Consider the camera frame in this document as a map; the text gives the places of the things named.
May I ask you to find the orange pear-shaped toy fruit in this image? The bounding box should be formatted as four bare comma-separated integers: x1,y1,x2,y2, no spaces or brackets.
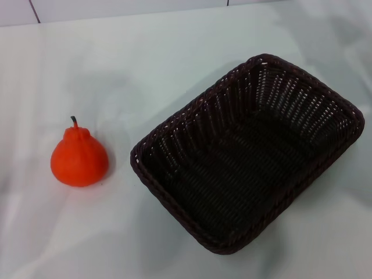
50,116,109,187

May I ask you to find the dark brown woven rectangular basket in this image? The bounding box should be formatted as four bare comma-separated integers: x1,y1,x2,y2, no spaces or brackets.
130,53,365,256

